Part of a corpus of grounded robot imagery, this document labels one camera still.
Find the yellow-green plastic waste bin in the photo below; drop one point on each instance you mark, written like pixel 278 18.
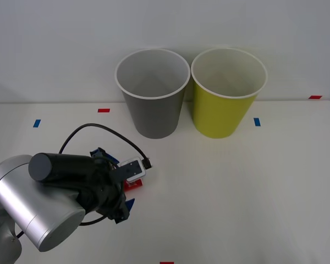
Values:
pixel 220 115

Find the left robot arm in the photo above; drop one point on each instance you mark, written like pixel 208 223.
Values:
pixel 30 198

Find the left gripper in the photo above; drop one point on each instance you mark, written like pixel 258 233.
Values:
pixel 101 192

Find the red drink can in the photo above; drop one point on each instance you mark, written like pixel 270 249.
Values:
pixel 133 186

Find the grey plastic waste bin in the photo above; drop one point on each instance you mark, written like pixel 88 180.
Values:
pixel 154 115

